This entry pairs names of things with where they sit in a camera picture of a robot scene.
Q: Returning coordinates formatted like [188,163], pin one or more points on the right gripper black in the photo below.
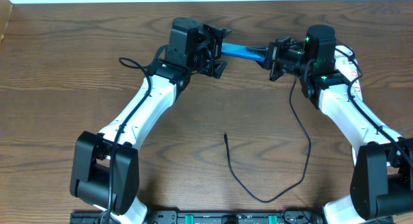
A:
[275,59]

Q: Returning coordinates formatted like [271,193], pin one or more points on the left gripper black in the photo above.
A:
[212,50]

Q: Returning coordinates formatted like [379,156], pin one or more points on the blue Galaxy smartphone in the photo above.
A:
[240,51]

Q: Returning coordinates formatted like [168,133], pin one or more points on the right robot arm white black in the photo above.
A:
[381,184]

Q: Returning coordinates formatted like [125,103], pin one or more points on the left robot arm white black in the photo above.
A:
[105,171]

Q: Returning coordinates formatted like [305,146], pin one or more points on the white power strip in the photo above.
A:
[344,64]

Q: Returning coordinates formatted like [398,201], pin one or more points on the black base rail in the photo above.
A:
[284,217]

